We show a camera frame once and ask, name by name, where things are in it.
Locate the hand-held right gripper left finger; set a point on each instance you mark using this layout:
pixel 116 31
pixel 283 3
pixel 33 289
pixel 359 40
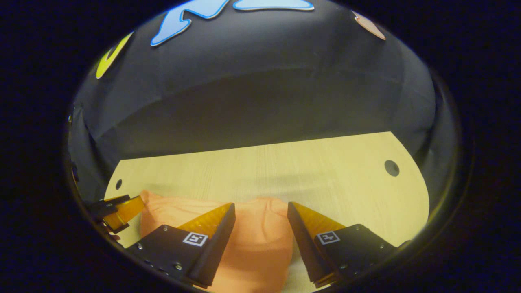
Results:
pixel 213 248

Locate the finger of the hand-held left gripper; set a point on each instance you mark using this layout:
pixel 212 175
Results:
pixel 126 213
pixel 106 208

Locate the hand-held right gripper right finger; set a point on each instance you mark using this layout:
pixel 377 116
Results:
pixel 305 248

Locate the orange T-shirt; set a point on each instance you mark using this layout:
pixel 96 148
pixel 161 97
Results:
pixel 256 244

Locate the black backdrop cloth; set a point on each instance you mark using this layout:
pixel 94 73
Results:
pixel 260 89

